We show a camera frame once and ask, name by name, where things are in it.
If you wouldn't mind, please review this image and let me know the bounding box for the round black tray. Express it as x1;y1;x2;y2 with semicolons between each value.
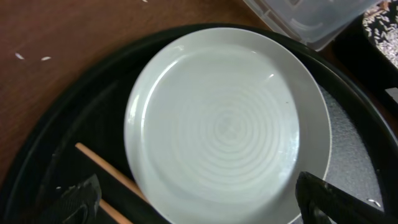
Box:
1;24;397;223

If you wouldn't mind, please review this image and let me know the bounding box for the clear plastic waste bin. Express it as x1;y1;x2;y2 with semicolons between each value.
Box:
244;0;381;51

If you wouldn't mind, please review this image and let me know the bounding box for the black rectangular tray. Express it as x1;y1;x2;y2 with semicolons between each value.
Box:
332;14;397;117

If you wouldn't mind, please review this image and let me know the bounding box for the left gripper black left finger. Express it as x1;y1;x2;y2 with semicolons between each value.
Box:
37;174;102;224

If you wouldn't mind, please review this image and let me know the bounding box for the white round plate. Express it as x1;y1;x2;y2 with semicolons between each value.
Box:
124;27;332;223

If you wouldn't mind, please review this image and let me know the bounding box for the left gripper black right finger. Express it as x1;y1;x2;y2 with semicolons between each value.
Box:
295;172;397;224

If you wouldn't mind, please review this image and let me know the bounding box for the food scraps pile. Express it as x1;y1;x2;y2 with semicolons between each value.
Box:
362;0;397;68

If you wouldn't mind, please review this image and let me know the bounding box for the wooden chopstick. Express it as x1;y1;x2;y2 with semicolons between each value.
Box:
99;199;133;224
75;142;149;203

